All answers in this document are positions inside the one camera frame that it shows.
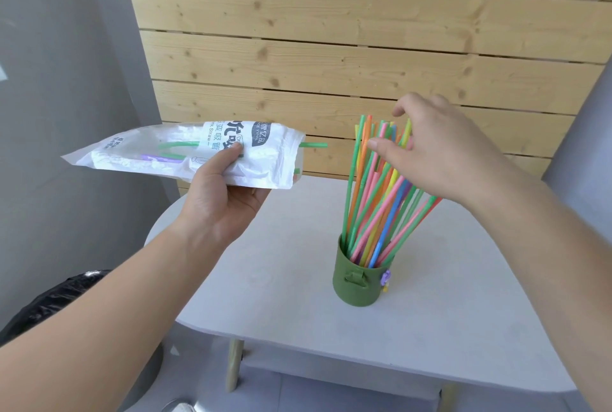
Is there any bin with black bag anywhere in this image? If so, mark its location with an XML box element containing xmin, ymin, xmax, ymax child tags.
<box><xmin>0</xmin><ymin>270</ymin><xmax>164</xmax><ymax>412</ymax></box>

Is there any person's right forearm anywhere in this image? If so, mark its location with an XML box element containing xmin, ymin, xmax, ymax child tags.
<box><xmin>459</xmin><ymin>164</ymin><xmax>612</xmax><ymax>391</ymax></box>

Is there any bunch of colourful straws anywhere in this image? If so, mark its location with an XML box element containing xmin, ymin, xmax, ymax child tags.
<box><xmin>342</xmin><ymin>114</ymin><xmax>443</xmax><ymax>268</ymax></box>

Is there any person's right hand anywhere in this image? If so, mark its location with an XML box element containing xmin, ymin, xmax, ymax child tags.
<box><xmin>367</xmin><ymin>92</ymin><xmax>508</xmax><ymax>208</ymax></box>

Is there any green cylindrical holder cup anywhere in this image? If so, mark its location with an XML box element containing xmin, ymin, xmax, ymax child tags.
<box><xmin>333</xmin><ymin>233</ymin><xmax>398</xmax><ymax>307</ymax></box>

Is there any silver metal object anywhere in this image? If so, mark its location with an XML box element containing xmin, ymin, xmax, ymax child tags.
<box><xmin>162</xmin><ymin>397</ymin><xmax>198</xmax><ymax>412</ymax></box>

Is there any person's left hand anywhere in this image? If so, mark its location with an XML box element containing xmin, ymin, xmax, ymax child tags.
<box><xmin>178</xmin><ymin>143</ymin><xmax>272</xmax><ymax>248</ymax></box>

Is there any wooden table leg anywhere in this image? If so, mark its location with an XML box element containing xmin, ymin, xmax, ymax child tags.
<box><xmin>225</xmin><ymin>338</ymin><xmax>245</xmax><ymax>393</ymax></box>

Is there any person's left forearm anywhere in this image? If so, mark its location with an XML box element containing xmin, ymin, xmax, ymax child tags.
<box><xmin>0</xmin><ymin>224</ymin><xmax>241</xmax><ymax>412</ymax></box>

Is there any green drinking straw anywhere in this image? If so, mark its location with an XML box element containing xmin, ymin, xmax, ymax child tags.
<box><xmin>158</xmin><ymin>140</ymin><xmax>329</xmax><ymax>149</ymax></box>

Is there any white plastic straw bag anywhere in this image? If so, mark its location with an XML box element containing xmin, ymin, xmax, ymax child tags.
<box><xmin>61</xmin><ymin>120</ymin><xmax>307</xmax><ymax>191</ymax></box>

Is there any wooden slat panel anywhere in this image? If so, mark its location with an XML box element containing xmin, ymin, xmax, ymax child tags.
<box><xmin>118</xmin><ymin>0</ymin><xmax>612</xmax><ymax>197</ymax></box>

